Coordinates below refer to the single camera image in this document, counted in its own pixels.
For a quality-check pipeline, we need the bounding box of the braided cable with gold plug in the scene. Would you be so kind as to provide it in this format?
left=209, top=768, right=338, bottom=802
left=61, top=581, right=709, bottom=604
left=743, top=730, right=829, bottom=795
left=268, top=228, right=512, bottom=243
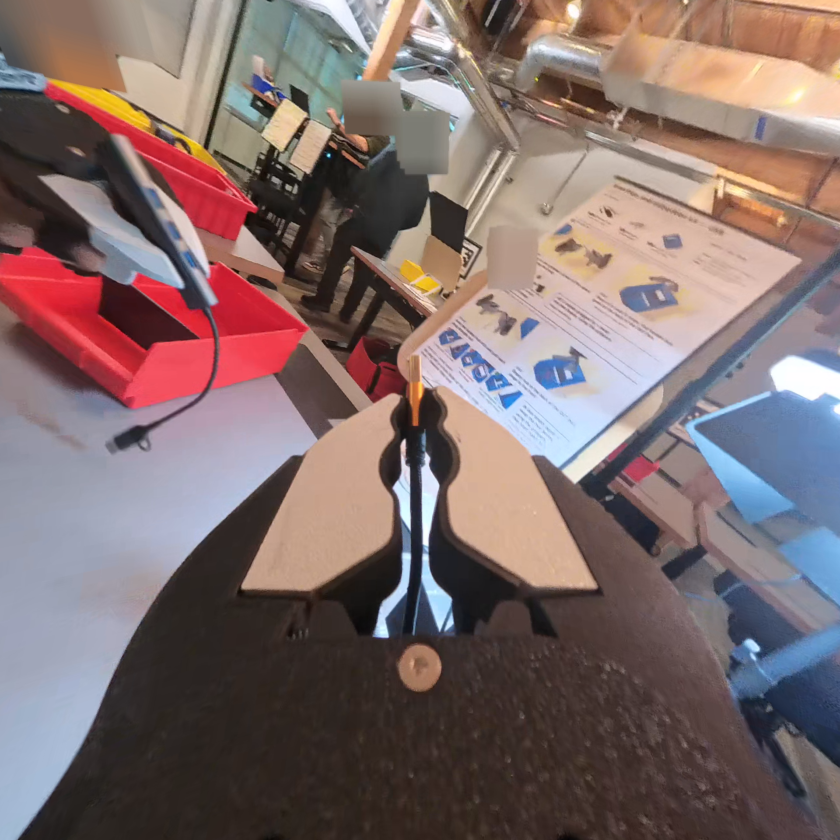
left=402, top=354, right=429, bottom=636

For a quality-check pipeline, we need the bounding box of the grey slim USB hub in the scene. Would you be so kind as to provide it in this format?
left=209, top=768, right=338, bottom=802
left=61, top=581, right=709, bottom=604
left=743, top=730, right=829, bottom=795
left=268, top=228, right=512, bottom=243
left=108, top=134, right=219, bottom=309

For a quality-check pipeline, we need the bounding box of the instruction sheet on stand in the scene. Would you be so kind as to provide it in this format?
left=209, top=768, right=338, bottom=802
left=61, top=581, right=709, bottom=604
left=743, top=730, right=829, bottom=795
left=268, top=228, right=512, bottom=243
left=398, top=177, right=805, bottom=473

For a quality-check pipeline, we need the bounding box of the wooden background table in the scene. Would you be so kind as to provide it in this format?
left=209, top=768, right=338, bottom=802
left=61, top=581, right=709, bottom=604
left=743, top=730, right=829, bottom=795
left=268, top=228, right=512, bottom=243
left=351, top=246, right=441, bottom=350
left=610, top=453, right=828, bottom=634

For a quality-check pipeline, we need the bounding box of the red plastic bin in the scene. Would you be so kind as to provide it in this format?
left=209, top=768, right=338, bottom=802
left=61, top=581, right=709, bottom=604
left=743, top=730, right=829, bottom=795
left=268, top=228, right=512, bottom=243
left=46, top=82, right=258, bottom=240
left=0, top=249, right=309, bottom=409

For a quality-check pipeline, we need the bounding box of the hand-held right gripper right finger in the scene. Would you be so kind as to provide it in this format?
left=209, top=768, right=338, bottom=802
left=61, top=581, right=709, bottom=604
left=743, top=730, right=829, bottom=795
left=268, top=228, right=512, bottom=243
left=432, top=387, right=599, bottom=635

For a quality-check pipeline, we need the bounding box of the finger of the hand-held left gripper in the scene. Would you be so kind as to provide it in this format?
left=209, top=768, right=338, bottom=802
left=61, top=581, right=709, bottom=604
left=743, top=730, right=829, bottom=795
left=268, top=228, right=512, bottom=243
left=38, top=172, right=186, bottom=291
left=154, top=190, right=212, bottom=280

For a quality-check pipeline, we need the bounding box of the cardboard and black panel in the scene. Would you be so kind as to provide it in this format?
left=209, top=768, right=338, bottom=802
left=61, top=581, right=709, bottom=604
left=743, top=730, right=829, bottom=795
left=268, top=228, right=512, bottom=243
left=420, top=190, right=471, bottom=290

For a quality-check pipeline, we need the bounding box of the yellow plastic bin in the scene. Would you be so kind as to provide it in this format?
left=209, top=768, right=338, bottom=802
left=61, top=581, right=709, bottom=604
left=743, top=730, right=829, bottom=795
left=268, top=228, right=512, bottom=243
left=49, top=79, right=225, bottom=173
left=400, top=259, right=445, bottom=295

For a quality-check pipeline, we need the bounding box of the black bin divider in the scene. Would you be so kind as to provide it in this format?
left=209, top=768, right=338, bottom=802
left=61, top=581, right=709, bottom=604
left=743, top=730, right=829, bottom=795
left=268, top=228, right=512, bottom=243
left=98, top=282, right=201, bottom=350

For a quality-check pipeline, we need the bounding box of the grey panel on stand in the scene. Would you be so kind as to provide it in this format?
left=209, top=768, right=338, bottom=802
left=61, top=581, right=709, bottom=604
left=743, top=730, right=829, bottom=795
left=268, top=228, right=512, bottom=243
left=686, top=354, right=840, bottom=526

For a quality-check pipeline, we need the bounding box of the red bag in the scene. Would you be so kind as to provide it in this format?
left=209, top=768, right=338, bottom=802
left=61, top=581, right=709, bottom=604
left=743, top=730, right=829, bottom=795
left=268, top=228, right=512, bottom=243
left=346, top=336, right=409, bottom=403

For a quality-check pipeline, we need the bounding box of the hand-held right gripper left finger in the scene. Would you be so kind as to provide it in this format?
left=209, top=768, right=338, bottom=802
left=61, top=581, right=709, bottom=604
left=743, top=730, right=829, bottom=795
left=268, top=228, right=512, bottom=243
left=240, top=394, right=404, bottom=632

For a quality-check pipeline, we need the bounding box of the printed display board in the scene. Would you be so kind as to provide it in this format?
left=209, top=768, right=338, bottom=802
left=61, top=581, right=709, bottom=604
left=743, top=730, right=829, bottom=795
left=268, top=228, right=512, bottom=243
left=261, top=98, right=309, bottom=153
left=289, top=119, right=333, bottom=175

